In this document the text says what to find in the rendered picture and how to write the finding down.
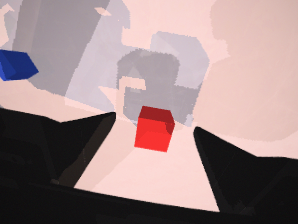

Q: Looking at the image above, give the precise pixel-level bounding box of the red block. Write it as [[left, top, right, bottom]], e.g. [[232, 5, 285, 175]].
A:
[[134, 106, 175, 153]]

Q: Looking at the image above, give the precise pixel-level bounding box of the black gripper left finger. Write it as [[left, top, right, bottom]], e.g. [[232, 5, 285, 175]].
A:
[[0, 107, 116, 187]]

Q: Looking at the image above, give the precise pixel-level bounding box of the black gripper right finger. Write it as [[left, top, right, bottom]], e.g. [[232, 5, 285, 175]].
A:
[[193, 126, 298, 215]]

